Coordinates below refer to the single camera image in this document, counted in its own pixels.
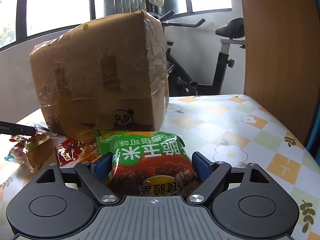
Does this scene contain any green corn snack bag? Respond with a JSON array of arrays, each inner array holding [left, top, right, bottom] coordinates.
[[96, 131, 201, 198]]

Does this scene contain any bread snack in wrapper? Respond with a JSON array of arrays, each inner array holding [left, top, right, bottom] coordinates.
[[4, 132, 55, 173]]

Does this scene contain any red snack packet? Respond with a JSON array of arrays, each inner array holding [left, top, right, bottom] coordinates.
[[55, 138, 101, 167]]

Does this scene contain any floral checkered bed sheet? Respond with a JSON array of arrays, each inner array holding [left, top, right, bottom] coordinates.
[[1, 94, 319, 239]]

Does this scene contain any brown cardboard box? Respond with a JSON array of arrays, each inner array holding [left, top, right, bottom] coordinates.
[[29, 10, 169, 142]]

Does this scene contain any dark framed window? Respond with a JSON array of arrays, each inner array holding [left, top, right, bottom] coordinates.
[[1, 0, 232, 48]]

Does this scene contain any black exercise bike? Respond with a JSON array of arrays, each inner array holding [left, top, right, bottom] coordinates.
[[164, 10, 246, 94]]

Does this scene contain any brown wooden wardrobe panel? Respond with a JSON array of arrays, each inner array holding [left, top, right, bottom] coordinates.
[[241, 0, 319, 143]]

